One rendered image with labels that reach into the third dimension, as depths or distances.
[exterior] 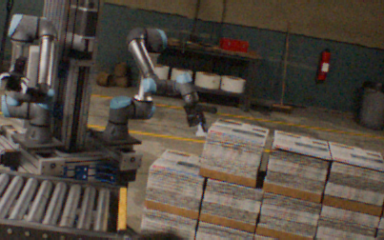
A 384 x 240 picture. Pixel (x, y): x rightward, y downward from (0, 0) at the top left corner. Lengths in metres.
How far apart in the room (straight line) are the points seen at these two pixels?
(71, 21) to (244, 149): 1.17
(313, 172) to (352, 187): 0.20
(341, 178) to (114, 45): 6.94
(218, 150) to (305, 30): 7.07
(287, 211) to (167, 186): 0.61
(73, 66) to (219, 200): 1.07
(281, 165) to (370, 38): 7.53
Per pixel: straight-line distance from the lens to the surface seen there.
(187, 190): 2.79
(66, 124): 3.14
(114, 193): 2.53
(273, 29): 9.52
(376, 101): 9.60
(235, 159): 2.72
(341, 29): 9.87
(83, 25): 3.05
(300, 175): 2.71
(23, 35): 2.85
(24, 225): 2.09
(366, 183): 2.74
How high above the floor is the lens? 1.71
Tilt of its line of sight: 13 degrees down
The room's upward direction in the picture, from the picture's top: 10 degrees clockwise
